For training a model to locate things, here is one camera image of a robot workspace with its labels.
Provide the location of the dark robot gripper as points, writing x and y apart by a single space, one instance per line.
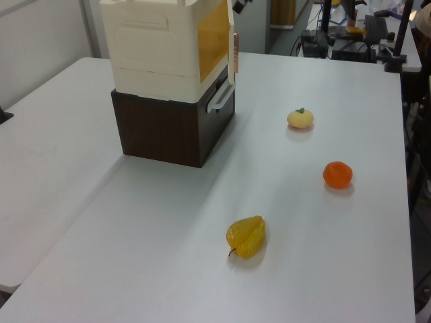
240 6

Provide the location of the cream cabinet door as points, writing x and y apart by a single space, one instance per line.
231 43

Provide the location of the cream plastic cabinet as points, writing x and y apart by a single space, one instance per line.
148 50

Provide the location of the light wooden panel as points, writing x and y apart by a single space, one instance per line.
286 13

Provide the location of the thin black pole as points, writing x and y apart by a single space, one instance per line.
326 17

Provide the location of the small yellow object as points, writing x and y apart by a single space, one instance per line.
356 30

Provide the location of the black electronics box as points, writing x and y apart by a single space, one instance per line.
353 50

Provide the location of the pale yellow fruit green leaf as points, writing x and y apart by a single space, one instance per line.
300 120

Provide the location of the black keyboard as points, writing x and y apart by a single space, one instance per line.
375 28

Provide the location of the dark brown wooden drawer box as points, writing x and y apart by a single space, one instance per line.
158 131

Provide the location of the white device with black knob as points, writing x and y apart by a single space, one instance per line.
388 45

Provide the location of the black pole with table clamp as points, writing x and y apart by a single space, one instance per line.
400 37

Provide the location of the orange tangerine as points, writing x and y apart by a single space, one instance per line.
337 175

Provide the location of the yellow starfruit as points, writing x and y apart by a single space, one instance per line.
246 237

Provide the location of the dark clamp foot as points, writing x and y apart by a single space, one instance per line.
5 116

